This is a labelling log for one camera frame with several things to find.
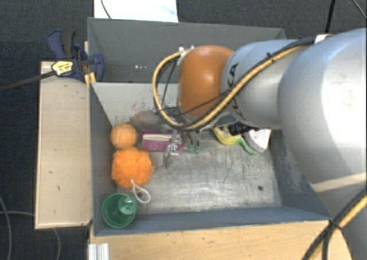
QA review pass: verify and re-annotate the purple and white box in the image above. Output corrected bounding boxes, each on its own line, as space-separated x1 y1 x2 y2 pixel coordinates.
140 130 184 153

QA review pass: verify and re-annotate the pale wood flat board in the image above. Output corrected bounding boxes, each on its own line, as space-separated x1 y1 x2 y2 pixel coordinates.
34 60 94 230

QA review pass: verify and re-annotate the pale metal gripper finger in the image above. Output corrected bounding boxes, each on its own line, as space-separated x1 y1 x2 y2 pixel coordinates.
163 144 173 169
167 144 181 169

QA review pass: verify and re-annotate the brown oval toy potato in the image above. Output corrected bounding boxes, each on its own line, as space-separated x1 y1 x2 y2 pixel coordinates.
130 111 165 131

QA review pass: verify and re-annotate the yellow and green toy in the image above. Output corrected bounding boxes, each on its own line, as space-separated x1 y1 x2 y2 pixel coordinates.
213 126 258 157

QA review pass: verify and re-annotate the white pointed object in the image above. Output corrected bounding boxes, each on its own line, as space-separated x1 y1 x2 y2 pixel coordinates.
247 127 272 154

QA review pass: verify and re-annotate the orange ball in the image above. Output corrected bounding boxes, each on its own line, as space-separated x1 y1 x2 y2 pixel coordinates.
110 123 139 149

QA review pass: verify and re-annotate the black cylinder on white bracket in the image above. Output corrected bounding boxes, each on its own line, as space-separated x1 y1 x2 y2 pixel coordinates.
228 122 251 137

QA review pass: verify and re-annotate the orange mesh bath sponge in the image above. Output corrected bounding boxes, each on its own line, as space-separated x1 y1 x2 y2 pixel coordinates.
110 147 157 205

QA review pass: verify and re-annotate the green plastic cup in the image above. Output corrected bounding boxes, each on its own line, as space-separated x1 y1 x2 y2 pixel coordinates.
101 193 139 229

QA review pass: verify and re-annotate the grey metal bin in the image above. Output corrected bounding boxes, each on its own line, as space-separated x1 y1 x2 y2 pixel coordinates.
87 17 334 237

